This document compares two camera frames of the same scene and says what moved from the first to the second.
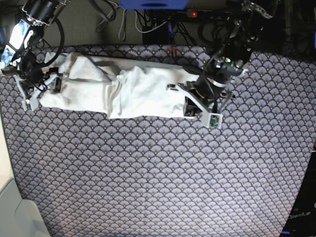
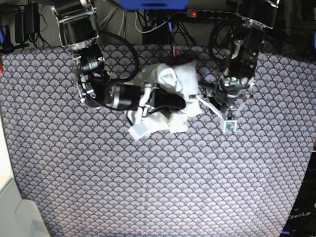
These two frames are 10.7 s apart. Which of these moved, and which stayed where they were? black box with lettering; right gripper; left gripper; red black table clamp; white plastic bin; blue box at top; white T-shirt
Moved: right gripper; white T-shirt; left gripper
Stayed: blue box at top; white plastic bin; red black table clamp; black box with lettering
